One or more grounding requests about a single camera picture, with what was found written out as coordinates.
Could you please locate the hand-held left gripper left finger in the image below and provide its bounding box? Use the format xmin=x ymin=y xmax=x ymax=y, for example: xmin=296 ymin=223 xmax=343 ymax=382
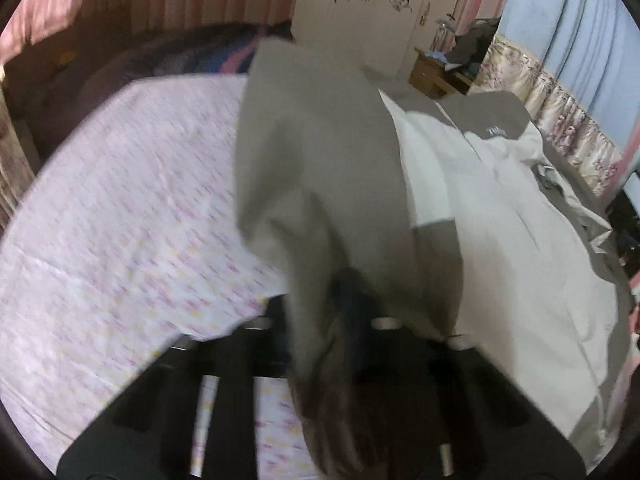
xmin=57 ymin=304 xmax=297 ymax=480

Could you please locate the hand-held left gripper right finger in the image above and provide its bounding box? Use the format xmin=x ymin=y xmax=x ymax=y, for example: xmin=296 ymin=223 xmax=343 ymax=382
xmin=334 ymin=271 xmax=587 ymax=480

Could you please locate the grey and white jacket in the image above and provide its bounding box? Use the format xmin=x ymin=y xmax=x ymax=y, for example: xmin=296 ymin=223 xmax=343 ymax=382
xmin=235 ymin=37 xmax=633 ymax=476

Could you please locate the pile of clothes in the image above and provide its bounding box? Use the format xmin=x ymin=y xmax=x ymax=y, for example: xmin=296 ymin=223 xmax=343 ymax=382
xmin=435 ymin=17 xmax=501 ymax=68

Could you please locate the pink floral bed sheet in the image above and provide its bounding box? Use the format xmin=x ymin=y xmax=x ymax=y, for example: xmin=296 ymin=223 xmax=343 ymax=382
xmin=0 ymin=75 xmax=321 ymax=480

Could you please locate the wooden nightstand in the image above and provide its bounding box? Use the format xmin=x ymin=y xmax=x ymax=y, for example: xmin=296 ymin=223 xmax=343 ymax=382
xmin=409 ymin=47 xmax=473 ymax=98

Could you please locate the white wardrobe with stickers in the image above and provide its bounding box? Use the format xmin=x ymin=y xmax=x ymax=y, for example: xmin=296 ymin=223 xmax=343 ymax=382
xmin=290 ymin=0 xmax=501 ymax=96

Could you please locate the dark object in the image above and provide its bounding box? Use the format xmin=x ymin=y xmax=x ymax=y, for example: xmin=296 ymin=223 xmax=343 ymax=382
xmin=610 ymin=170 xmax=640 ymax=271

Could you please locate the dark blanket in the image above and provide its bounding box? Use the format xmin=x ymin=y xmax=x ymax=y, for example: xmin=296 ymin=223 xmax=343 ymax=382
xmin=30 ymin=20 xmax=296 ymax=151

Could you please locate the pink window curtain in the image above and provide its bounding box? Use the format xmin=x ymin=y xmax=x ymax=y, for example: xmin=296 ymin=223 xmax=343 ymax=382
xmin=0 ymin=0 xmax=96 ymax=66

